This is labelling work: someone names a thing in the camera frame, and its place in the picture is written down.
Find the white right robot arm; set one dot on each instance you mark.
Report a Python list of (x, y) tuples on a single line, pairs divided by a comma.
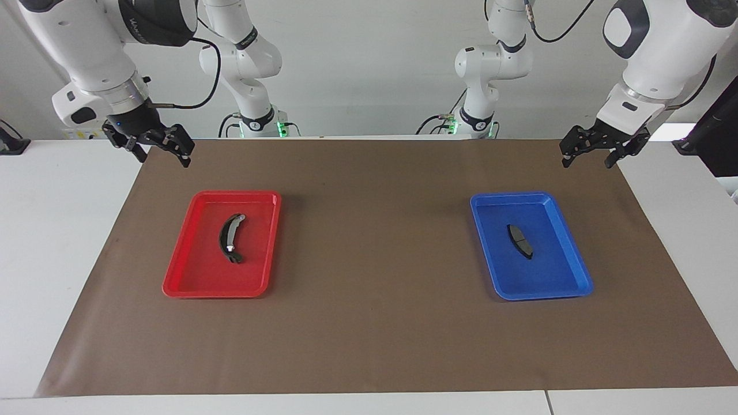
[(86, 46)]

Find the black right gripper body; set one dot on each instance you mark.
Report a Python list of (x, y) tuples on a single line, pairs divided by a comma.
[(138, 124)]

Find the brown paper table mat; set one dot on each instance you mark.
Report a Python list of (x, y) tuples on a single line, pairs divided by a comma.
[(375, 334)]

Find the white wall socket box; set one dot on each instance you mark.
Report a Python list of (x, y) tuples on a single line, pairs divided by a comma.
[(86, 134)]

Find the large black background equipment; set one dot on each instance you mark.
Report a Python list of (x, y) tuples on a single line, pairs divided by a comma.
[(715, 132)]

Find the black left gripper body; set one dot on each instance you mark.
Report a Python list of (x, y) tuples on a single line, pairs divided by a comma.
[(611, 137)]

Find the small dark brake pad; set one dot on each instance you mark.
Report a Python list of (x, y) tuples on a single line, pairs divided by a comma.
[(520, 241)]

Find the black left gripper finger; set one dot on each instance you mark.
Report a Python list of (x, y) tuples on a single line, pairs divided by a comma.
[(571, 145), (616, 153)]

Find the small black clamp mount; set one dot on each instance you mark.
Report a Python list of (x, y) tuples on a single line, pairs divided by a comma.
[(11, 143)]

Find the red plastic tray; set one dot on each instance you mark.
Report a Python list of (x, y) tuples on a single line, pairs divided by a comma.
[(196, 271)]

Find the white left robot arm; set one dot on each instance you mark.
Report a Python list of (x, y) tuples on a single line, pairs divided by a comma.
[(651, 52)]

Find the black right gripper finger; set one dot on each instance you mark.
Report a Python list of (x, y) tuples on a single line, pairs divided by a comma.
[(137, 147), (184, 144)]

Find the blue plastic tray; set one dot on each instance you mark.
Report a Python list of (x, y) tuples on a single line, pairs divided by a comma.
[(548, 271)]

